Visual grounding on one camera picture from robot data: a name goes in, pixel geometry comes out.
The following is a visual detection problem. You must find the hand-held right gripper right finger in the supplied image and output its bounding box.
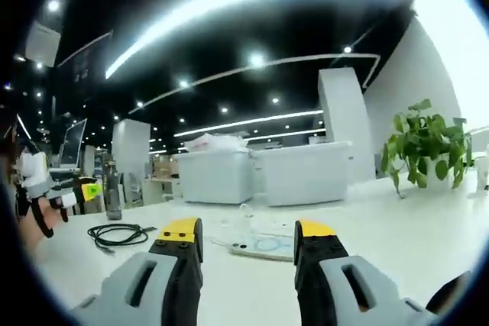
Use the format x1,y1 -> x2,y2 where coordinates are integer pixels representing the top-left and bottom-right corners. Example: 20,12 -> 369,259
293,220 -> 432,326

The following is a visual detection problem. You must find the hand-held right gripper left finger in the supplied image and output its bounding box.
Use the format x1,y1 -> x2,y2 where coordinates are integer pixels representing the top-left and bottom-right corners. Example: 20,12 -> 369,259
70,217 -> 204,326

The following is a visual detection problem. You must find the black data cable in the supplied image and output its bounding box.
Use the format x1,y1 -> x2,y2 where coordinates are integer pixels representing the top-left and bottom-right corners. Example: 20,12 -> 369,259
86,224 -> 158,257

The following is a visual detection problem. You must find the white desktop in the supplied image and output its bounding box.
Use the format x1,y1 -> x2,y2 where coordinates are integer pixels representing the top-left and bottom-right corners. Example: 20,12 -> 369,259
34,171 -> 489,326

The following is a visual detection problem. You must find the person's left hand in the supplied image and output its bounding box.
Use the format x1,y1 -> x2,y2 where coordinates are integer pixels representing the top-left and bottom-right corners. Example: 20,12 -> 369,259
18,196 -> 70,251

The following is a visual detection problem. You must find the dark grey water bottle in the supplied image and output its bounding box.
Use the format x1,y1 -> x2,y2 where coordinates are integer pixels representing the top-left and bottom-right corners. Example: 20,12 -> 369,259
105,160 -> 125,221

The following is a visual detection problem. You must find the silver laptop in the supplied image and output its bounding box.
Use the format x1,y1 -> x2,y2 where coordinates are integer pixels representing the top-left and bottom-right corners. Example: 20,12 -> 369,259
51,118 -> 89,180

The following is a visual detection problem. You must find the phone in patterned case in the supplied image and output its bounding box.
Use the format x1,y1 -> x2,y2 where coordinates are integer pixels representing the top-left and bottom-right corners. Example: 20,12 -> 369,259
228,232 -> 298,263

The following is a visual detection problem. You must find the white plastic storage box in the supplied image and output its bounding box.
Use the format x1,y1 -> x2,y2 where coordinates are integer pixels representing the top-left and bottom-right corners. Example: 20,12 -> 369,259
254,140 -> 353,208

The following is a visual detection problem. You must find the white storage box with papers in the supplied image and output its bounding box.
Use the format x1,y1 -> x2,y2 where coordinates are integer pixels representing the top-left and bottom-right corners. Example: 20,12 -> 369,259
177,149 -> 256,205

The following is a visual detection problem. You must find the green potted plant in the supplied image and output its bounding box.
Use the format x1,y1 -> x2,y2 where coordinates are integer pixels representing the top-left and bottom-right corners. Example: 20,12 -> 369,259
381,99 -> 475,200

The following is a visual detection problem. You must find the small white desk object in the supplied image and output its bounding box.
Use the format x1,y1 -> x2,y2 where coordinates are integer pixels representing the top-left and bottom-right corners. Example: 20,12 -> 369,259
468,167 -> 489,200

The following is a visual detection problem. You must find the white charging cable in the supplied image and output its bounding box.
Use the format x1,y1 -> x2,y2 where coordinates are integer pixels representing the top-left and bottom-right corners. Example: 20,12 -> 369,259
204,203 -> 296,246

